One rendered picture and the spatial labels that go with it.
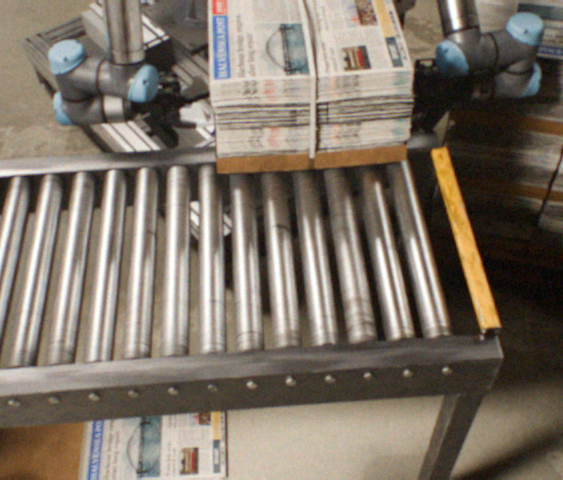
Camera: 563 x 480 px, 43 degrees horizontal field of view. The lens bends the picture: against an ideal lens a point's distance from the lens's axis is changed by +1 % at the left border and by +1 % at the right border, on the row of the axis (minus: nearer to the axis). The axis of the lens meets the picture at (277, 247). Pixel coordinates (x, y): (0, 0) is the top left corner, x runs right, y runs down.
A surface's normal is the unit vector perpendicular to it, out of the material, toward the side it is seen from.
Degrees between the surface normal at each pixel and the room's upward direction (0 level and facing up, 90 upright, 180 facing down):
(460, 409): 90
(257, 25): 5
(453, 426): 90
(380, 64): 2
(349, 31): 3
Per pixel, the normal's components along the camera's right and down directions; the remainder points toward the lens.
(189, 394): 0.07, 0.78
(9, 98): -0.03, -0.62
